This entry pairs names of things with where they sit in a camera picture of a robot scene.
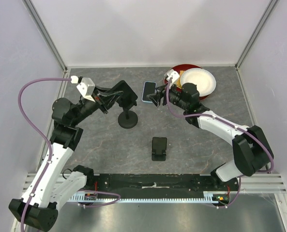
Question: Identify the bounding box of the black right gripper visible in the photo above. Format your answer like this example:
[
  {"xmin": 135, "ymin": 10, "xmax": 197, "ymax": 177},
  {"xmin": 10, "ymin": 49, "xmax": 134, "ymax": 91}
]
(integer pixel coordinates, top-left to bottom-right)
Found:
[{"xmin": 147, "ymin": 82, "xmax": 188, "ymax": 111}]

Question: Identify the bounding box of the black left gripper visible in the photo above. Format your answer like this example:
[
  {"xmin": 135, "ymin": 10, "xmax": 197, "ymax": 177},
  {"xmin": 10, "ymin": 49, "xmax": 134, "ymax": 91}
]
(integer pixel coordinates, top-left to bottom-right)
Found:
[{"xmin": 71, "ymin": 84, "xmax": 123, "ymax": 126}]

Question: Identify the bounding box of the blue-cased smartphone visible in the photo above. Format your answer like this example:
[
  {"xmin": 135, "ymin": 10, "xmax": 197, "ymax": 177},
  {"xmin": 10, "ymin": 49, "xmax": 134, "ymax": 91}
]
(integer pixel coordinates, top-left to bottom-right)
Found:
[{"xmin": 141, "ymin": 81, "xmax": 157, "ymax": 103}]

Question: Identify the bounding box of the black smartphone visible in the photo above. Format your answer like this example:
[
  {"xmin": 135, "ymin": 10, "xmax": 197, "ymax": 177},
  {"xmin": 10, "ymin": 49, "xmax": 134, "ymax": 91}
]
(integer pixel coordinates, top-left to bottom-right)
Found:
[{"xmin": 111, "ymin": 80, "xmax": 138, "ymax": 110}]

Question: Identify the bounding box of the black round-base clamp stand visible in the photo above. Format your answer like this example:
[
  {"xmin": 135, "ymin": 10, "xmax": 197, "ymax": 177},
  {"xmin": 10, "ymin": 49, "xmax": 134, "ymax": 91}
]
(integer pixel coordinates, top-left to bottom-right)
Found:
[{"xmin": 118, "ymin": 101, "xmax": 138, "ymax": 129}]

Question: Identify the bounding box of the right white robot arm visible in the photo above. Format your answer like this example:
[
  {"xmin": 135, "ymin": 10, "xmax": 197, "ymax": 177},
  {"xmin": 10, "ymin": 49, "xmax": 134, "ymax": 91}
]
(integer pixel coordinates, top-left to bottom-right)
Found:
[{"xmin": 147, "ymin": 83, "xmax": 274, "ymax": 190}]

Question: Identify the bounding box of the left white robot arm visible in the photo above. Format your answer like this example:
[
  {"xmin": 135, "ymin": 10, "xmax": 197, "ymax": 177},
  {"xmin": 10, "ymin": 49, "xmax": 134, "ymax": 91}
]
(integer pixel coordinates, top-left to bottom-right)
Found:
[{"xmin": 9, "ymin": 82, "xmax": 129, "ymax": 232}]

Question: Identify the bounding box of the black folding phone stand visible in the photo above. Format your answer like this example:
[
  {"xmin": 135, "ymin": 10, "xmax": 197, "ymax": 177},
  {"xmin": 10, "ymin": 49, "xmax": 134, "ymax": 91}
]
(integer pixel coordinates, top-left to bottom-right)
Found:
[{"xmin": 151, "ymin": 137, "xmax": 167, "ymax": 161}]

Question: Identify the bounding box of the yellow sponge cloth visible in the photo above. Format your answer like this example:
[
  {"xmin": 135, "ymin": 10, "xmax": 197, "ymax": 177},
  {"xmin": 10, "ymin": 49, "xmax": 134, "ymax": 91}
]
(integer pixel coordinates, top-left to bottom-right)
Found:
[{"xmin": 176, "ymin": 70, "xmax": 184, "ymax": 89}]

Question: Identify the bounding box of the round red tray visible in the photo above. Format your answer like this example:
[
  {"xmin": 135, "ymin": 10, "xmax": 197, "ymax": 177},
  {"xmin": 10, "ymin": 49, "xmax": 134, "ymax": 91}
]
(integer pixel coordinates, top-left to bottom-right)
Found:
[{"xmin": 170, "ymin": 64, "xmax": 209, "ymax": 100}]

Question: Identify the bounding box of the white paper plate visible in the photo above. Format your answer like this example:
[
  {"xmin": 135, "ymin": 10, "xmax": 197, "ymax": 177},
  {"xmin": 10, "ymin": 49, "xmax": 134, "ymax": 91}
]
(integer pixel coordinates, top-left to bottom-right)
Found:
[{"xmin": 180, "ymin": 68, "xmax": 216, "ymax": 97}]

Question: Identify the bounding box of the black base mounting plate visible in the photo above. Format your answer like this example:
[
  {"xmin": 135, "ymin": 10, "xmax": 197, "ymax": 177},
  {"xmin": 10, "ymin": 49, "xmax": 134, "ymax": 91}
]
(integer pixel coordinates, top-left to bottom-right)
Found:
[{"xmin": 60, "ymin": 173, "xmax": 240, "ymax": 203}]

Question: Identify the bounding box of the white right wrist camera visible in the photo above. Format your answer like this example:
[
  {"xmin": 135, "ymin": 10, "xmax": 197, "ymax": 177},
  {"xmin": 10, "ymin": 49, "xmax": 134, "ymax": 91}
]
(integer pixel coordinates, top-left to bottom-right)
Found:
[{"xmin": 164, "ymin": 69, "xmax": 181, "ymax": 89}]

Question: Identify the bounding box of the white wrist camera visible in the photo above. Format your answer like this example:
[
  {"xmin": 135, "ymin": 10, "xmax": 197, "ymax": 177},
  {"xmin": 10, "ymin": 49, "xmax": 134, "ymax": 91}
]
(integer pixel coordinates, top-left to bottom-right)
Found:
[
  {"xmin": 164, "ymin": 69, "xmax": 181, "ymax": 89},
  {"xmin": 70, "ymin": 75, "xmax": 95, "ymax": 102}
]

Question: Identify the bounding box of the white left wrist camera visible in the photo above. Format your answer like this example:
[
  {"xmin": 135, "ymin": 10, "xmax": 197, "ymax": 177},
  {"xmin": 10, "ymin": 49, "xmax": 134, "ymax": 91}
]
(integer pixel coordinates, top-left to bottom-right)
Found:
[{"xmin": 70, "ymin": 75, "xmax": 95, "ymax": 102}]

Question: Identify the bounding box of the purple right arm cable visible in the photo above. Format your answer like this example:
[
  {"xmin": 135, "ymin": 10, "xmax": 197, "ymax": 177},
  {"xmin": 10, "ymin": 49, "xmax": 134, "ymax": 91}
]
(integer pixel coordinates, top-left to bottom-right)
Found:
[{"xmin": 166, "ymin": 77, "xmax": 276, "ymax": 210}]

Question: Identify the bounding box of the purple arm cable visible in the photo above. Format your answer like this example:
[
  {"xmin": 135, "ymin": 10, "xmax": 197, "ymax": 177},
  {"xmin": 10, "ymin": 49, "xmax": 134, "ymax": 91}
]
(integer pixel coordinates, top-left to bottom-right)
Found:
[
  {"xmin": 166, "ymin": 77, "xmax": 276, "ymax": 210},
  {"xmin": 17, "ymin": 77, "xmax": 121, "ymax": 232}
]

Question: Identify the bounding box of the aluminium corner post left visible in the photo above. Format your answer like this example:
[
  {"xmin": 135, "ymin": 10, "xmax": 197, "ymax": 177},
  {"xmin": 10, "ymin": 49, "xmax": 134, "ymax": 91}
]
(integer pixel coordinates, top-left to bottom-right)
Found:
[{"xmin": 22, "ymin": 0, "xmax": 68, "ymax": 73}]

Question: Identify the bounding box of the aluminium corner post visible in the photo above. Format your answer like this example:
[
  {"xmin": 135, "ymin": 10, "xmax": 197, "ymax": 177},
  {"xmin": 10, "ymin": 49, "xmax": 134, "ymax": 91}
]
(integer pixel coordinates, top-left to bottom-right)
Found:
[
  {"xmin": 22, "ymin": 0, "xmax": 68, "ymax": 73},
  {"xmin": 235, "ymin": 0, "xmax": 279, "ymax": 71}
]

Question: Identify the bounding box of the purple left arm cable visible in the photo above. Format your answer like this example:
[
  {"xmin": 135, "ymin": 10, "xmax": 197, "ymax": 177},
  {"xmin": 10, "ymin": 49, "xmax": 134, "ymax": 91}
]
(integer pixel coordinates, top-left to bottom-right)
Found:
[{"xmin": 17, "ymin": 77, "xmax": 121, "ymax": 232}]

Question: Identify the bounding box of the slotted cable duct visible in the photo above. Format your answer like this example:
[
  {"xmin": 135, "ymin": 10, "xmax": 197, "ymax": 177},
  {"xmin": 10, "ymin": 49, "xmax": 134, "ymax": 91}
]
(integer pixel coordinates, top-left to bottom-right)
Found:
[{"xmin": 67, "ymin": 191, "xmax": 230, "ymax": 204}]

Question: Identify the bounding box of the aluminium frame rail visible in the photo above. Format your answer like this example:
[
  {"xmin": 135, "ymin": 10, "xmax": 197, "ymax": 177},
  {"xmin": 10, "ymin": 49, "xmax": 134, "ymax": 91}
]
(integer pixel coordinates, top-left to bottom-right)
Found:
[{"xmin": 24, "ymin": 173, "xmax": 287, "ymax": 194}]

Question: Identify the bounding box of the aluminium corner post right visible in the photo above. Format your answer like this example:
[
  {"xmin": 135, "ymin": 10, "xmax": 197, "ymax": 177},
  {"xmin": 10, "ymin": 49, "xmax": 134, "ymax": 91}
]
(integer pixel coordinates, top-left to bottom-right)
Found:
[{"xmin": 235, "ymin": 0, "xmax": 279, "ymax": 71}]

